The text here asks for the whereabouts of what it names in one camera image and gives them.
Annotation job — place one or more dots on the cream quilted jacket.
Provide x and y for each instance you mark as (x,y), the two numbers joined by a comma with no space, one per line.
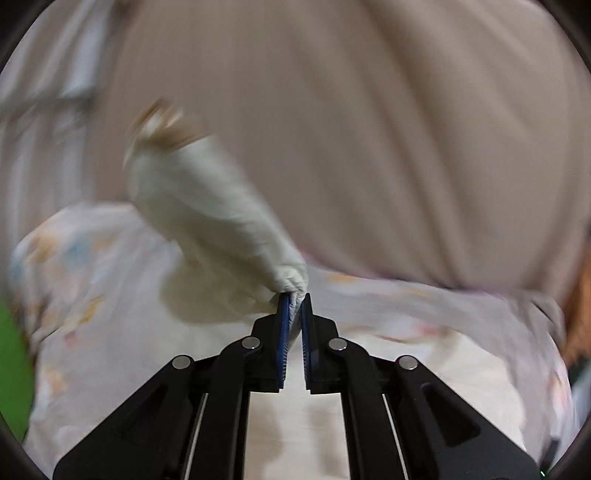
(189,190)

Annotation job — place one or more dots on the green pillow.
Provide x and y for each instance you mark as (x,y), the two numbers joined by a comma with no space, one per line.
(17,380)

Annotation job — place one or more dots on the silver satin curtain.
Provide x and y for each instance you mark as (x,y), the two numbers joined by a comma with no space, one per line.
(48,88)

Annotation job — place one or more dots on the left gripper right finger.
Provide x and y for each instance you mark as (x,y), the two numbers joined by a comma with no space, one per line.
(401,420)

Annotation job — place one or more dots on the orange hanging cloth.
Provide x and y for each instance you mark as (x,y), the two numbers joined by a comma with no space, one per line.
(577,317)

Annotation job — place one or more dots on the grey floral blanket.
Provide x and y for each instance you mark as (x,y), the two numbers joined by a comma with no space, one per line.
(105,302)

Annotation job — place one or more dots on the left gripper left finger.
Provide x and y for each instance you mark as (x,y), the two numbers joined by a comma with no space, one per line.
(189,420)

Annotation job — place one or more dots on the beige curtain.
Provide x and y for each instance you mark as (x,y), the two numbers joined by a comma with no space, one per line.
(445,142)

